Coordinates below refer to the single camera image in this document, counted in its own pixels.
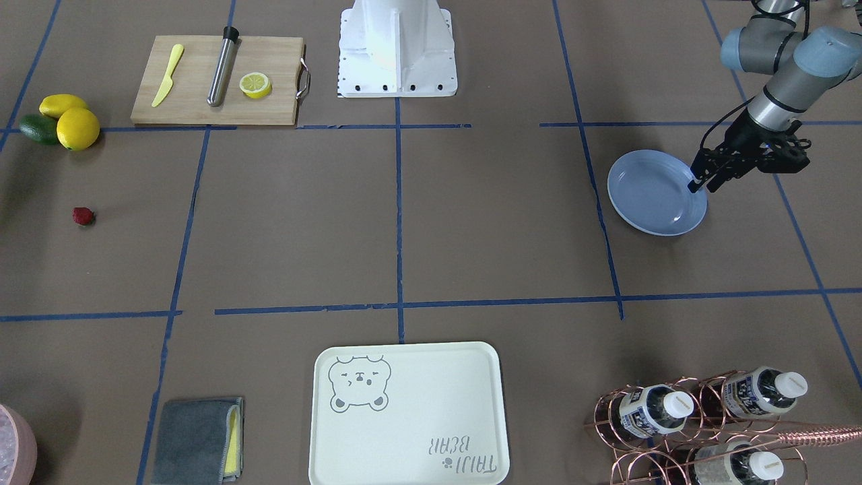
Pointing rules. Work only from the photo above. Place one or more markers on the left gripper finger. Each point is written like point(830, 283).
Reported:
point(703, 167)
point(730, 167)

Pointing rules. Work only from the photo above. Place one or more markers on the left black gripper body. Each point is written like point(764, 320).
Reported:
point(739, 137)

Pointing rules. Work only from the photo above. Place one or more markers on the blue plate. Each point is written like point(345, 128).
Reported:
point(648, 189)

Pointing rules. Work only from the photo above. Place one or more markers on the red strawberry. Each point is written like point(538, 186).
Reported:
point(83, 216)

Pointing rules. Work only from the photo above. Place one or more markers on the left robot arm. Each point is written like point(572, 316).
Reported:
point(802, 66)

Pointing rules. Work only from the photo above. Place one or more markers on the tea bottle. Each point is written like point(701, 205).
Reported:
point(758, 394)
point(634, 416)
point(735, 462)

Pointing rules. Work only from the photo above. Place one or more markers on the tea bottle middle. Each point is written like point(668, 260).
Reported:
point(634, 416)

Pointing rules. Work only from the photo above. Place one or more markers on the tea bottle back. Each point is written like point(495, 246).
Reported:
point(735, 462)

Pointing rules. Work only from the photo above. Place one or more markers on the cream bear tray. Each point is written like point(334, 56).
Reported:
point(408, 414)

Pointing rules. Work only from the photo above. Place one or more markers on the lemon half slice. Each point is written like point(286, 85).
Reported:
point(255, 85)

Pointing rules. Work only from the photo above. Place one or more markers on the steel cylinder muddler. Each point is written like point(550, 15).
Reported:
point(229, 47)

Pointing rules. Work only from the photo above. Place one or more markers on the yellow plastic knife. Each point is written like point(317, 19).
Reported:
point(167, 81)

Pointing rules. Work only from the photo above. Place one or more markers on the grey folded cloth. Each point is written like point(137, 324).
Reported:
point(200, 441)

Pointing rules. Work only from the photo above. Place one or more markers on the large yellow lemon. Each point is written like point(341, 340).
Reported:
point(78, 129)

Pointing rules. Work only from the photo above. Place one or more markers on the green lime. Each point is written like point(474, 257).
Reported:
point(39, 128)

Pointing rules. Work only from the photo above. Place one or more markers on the pink bowl of ice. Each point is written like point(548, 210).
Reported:
point(19, 448)

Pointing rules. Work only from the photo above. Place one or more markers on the copper wire bottle rack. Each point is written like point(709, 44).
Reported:
point(669, 458)

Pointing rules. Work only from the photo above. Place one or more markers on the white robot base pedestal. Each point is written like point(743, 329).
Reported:
point(396, 49)

